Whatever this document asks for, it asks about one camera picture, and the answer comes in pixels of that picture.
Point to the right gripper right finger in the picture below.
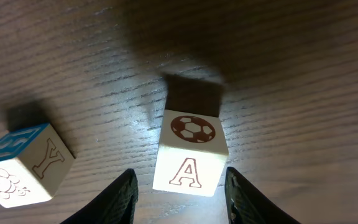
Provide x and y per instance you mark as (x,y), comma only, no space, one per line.
(246,204)

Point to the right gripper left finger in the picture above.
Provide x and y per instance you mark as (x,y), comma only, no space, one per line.
(114,205)

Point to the wooden block soccer ball A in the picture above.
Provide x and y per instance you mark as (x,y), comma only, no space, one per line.
(192,154)

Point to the wooden block blue side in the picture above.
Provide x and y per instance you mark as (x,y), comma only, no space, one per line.
(33,163)

